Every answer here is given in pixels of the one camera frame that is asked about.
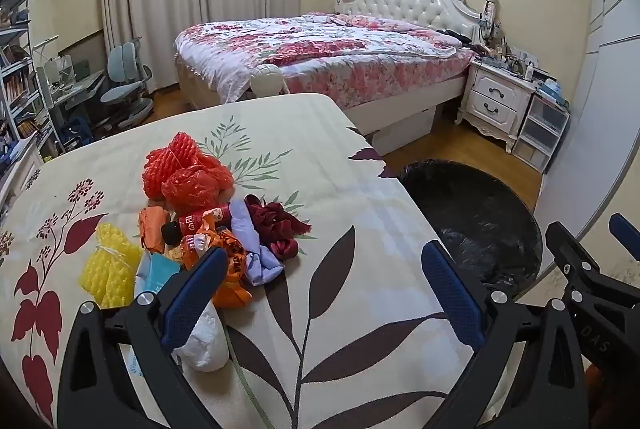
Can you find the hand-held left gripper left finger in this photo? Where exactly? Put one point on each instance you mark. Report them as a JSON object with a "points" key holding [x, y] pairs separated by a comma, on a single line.
{"points": [[195, 289]]}

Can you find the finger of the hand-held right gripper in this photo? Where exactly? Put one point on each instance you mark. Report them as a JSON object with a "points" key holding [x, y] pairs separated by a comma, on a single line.
{"points": [[625, 236], [572, 256]]}

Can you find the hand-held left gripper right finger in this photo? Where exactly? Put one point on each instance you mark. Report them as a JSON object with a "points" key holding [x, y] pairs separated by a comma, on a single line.
{"points": [[452, 294]]}

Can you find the light blue mask packet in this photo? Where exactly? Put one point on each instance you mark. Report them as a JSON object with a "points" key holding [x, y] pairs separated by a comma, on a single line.
{"points": [[157, 274]]}

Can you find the orange plastic bag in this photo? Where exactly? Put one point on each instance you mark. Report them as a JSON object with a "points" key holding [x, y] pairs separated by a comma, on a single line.
{"points": [[235, 269]]}

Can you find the white plastic bag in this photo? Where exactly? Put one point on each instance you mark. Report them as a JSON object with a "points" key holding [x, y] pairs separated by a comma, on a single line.
{"points": [[207, 344]]}

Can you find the dark bottle with red label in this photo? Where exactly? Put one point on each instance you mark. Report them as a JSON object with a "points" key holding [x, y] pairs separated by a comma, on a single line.
{"points": [[200, 220]]}

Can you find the lavender cloth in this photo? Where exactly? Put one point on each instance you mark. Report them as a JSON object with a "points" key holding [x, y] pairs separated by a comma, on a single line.
{"points": [[260, 259]]}

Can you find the small orange packet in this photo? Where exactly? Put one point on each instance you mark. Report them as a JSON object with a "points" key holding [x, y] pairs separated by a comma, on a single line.
{"points": [[152, 226]]}

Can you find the bin with black liner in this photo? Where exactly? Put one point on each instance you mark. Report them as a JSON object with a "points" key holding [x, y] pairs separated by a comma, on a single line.
{"points": [[465, 209]]}

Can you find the yellow foam fruit net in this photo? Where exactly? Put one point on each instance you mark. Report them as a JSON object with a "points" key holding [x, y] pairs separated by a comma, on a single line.
{"points": [[107, 269]]}

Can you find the red plastic mesh bag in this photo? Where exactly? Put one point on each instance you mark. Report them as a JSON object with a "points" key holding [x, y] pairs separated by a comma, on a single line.
{"points": [[197, 186]]}

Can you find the dark red ribbon flower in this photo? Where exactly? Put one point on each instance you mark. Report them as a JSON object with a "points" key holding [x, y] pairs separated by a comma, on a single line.
{"points": [[272, 219]]}

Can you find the red foam fruit net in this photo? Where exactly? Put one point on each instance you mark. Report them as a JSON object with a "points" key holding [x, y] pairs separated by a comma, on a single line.
{"points": [[172, 159]]}

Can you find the person's right forearm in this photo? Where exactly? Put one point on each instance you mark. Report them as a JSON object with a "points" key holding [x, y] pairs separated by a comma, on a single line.
{"points": [[594, 384]]}

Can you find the clear plastic drawer unit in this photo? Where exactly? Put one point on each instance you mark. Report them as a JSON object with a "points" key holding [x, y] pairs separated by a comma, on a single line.
{"points": [[542, 129]]}

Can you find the white wardrobe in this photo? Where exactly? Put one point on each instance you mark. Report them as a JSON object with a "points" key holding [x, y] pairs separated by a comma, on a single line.
{"points": [[600, 84]]}

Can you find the beige leaf print sheet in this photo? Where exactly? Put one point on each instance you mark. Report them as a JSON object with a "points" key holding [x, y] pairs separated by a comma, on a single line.
{"points": [[325, 189]]}

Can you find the white box under bed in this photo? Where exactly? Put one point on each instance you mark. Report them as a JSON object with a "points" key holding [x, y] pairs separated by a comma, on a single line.
{"points": [[405, 129]]}

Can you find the white carved nightstand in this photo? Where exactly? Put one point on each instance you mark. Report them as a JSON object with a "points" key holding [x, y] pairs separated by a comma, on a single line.
{"points": [[495, 99]]}

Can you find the small white bottle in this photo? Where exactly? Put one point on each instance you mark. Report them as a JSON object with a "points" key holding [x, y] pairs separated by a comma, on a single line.
{"points": [[529, 71]]}

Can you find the blue plastic crate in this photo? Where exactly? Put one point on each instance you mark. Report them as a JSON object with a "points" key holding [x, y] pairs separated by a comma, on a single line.
{"points": [[79, 133]]}

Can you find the pale blue desk chair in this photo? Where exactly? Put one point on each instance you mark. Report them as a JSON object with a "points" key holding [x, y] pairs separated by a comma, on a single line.
{"points": [[125, 74]]}

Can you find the grey study desk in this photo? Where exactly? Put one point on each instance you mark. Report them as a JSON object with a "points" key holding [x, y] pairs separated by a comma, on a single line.
{"points": [[80, 91]]}

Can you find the white bookshelf with books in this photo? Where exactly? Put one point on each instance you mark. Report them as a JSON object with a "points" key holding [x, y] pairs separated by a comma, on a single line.
{"points": [[15, 84]]}

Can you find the pink floral quilt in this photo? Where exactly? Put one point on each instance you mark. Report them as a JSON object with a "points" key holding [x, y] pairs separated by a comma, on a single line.
{"points": [[325, 49]]}

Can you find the white desk lamp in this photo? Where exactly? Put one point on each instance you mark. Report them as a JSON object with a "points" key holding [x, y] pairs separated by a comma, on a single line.
{"points": [[47, 41]]}

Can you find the round white bed post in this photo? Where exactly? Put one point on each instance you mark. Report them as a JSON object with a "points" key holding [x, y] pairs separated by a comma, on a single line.
{"points": [[265, 81]]}

